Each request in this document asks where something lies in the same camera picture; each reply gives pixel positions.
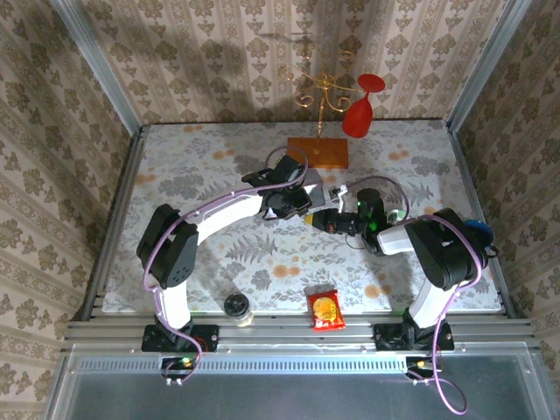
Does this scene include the pale blue printed tin box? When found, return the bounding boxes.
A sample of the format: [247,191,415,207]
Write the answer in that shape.
[301,169,328,207]

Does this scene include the red snack packet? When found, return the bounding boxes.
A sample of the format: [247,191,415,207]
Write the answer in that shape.
[305,286,347,332]

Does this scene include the red plastic wine glass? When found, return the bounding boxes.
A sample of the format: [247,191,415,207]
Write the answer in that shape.
[341,73,387,139]

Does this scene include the glass jar black lid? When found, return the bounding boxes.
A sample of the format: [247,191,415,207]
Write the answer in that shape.
[223,292,255,327]

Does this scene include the blue enamel mug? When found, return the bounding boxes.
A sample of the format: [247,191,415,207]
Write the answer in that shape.
[463,218,500,260]

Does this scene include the gold wire stand wooden base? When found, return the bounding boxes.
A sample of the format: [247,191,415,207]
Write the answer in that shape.
[279,43,356,170]

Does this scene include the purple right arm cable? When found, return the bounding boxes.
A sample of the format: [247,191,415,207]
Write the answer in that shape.
[345,174,484,416]

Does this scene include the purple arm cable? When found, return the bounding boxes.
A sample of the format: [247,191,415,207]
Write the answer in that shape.
[345,174,484,416]
[143,147,310,389]

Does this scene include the aluminium mounting rail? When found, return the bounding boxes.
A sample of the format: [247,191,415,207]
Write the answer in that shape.
[65,315,540,352]

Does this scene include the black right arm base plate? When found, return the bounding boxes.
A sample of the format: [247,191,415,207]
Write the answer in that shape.
[374,323,456,354]

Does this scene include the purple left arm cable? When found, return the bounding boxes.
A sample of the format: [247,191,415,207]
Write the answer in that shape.
[143,147,310,389]

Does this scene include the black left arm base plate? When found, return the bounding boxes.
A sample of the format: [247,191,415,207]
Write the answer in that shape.
[142,323,220,354]

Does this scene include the slotted grey cable duct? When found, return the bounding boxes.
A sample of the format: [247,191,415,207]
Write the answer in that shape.
[69,353,543,374]

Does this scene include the aluminium frame post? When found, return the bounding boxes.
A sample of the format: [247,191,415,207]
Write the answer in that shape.
[445,0,527,129]
[48,0,144,133]

